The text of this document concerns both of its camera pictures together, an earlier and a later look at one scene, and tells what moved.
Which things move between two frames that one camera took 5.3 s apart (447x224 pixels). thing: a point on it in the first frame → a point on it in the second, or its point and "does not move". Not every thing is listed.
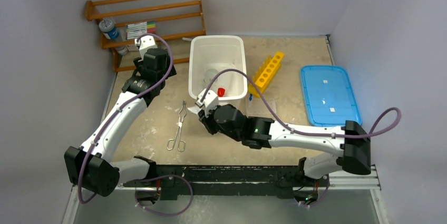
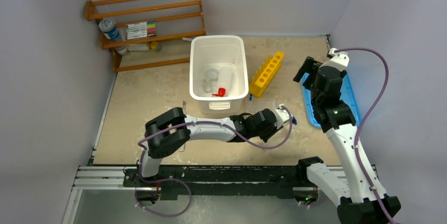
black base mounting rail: (177, 182) does not move
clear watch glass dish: (210, 74) does not move
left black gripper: (139, 64) → (273, 127)
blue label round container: (107, 27) does not move
